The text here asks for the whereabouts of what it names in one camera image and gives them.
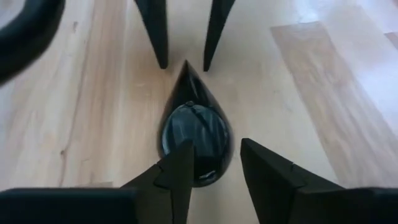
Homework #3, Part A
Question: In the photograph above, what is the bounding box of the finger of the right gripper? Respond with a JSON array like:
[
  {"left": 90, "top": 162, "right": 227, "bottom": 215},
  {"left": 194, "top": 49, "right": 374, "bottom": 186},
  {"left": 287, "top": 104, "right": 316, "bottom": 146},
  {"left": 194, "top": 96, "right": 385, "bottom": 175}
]
[
  {"left": 134, "top": 0, "right": 169, "bottom": 70},
  {"left": 203, "top": 0, "right": 236, "bottom": 72}
]

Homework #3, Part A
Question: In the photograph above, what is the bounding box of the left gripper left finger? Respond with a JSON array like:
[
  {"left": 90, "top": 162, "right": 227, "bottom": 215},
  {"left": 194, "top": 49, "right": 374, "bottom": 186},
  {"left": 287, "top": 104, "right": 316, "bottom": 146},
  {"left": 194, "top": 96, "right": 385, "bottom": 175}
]
[{"left": 0, "top": 139, "right": 195, "bottom": 224}]

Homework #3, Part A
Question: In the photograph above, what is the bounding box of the black teardrop mini plate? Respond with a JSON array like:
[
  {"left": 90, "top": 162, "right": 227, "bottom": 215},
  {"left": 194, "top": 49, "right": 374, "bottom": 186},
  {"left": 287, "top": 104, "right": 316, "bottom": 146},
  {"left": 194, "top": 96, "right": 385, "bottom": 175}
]
[{"left": 157, "top": 60, "right": 235, "bottom": 188}]

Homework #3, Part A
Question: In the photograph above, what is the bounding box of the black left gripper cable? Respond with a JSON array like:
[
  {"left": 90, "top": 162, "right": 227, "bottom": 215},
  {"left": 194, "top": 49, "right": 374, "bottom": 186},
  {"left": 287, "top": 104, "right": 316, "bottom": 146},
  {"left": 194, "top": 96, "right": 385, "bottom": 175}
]
[{"left": 0, "top": 0, "right": 67, "bottom": 86}]

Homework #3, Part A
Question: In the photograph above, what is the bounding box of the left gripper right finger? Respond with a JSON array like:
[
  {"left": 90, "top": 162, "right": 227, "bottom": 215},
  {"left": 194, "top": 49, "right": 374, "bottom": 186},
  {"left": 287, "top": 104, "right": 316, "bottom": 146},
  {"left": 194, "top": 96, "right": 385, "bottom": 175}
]
[{"left": 239, "top": 138, "right": 398, "bottom": 224}]

